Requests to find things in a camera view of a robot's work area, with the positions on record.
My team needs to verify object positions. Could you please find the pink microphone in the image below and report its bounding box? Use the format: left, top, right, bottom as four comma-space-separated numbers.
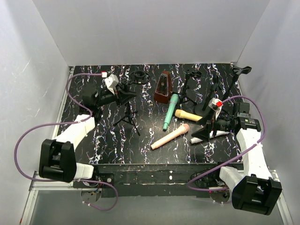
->
150, 124, 190, 150

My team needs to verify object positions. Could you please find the black round-base mic stand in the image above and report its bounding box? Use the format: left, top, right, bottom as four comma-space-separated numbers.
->
194, 75, 221, 117

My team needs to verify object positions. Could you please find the black tripod shock-mount stand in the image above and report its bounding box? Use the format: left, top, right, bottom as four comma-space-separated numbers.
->
113, 70, 150, 136

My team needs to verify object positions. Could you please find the yellow microphone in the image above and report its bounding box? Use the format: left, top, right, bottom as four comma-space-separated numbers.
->
175, 109, 202, 121

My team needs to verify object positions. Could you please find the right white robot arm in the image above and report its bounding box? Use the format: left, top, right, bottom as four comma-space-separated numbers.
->
192, 102, 282, 215

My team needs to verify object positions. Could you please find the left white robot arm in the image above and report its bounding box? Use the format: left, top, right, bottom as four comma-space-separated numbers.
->
39, 84, 137, 182

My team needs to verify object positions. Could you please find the small black tripod clip stand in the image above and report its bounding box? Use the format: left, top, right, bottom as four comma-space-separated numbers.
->
179, 70, 202, 105

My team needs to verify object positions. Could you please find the tall black clip stand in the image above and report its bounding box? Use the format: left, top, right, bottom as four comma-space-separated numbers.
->
222, 66, 252, 101

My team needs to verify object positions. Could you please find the white microphone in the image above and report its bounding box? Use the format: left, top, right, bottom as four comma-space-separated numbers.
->
190, 131, 229, 144

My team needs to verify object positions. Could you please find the brown metronome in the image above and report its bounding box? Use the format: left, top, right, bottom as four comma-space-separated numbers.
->
154, 71, 172, 104

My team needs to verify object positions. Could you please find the teal microphone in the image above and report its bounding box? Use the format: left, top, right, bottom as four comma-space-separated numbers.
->
163, 94, 179, 131

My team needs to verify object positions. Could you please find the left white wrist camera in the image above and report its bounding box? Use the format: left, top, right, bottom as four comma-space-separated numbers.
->
104, 74, 119, 95

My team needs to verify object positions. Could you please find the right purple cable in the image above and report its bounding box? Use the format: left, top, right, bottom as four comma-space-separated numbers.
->
187, 95, 268, 204

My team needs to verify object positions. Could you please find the black front mounting rail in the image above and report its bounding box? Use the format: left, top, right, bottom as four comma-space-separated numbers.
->
72, 163, 244, 199

